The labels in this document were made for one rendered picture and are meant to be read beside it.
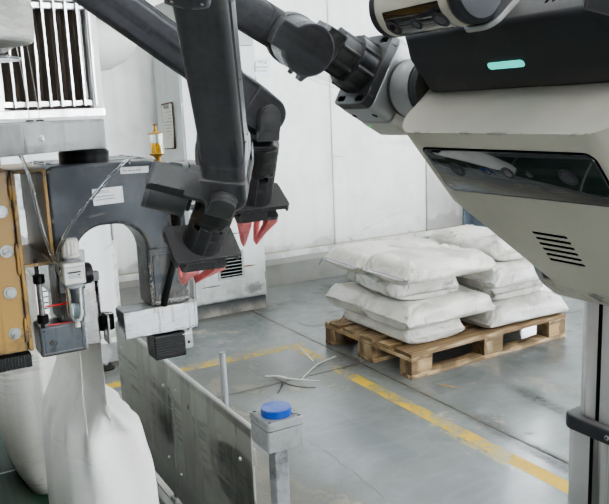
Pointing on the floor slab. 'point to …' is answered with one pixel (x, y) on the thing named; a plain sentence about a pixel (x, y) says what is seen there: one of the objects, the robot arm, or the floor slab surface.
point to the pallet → (422, 353)
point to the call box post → (279, 477)
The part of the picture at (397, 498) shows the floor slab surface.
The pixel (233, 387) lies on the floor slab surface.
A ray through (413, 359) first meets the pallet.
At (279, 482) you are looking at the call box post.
